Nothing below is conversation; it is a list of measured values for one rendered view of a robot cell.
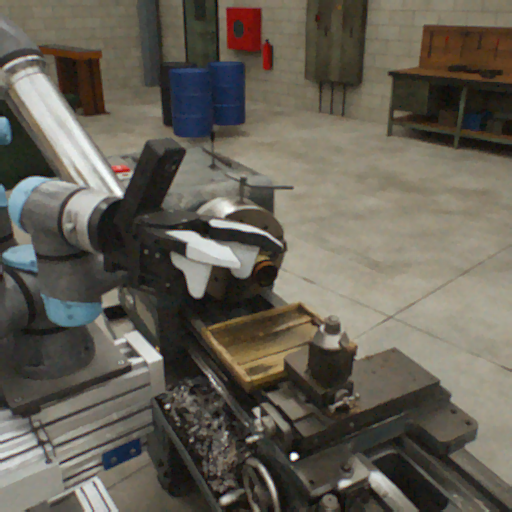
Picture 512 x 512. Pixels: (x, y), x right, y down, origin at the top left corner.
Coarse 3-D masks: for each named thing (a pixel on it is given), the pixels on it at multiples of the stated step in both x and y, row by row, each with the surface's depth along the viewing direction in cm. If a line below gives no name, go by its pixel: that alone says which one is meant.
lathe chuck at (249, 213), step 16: (208, 208) 173; (224, 208) 170; (240, 208) 169; (256, 208) 171; (256, 224) 174; (272, 224) 177; (224, 272) 175; (208, 288) 174; (224, 288) 177; (256, 288) 183
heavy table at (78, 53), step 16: (48, 48) 964; (64, 48) 934; (80, 48) 944; (64, 64) 967; (80, 64) 908; (96, 64) 925; (64, 80) 976; (80, 80) 923; (96, 80) 933; (80, 96) 1004; (96, 96) 942; (96, 112) 957
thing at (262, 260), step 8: (256, 256) 166; (264, 256) 166; (256, 264) 164; (264, 264) 163; (272, 264) 164; (256, 272) 163; (264, 272) 171; (272, 272) 168; (256, 280) 163; (264, 280) 168; (272, 280) 166
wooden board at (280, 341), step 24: (264, 312) 179; (288, 312) 183; (312, 312) 179; (216, 336) 170; (264, 336) 170; (288, 336) 170; (312, 336) 170; (240, 360) 159; (264, 360) 159; (240, 384) 152; (264, 384) 150
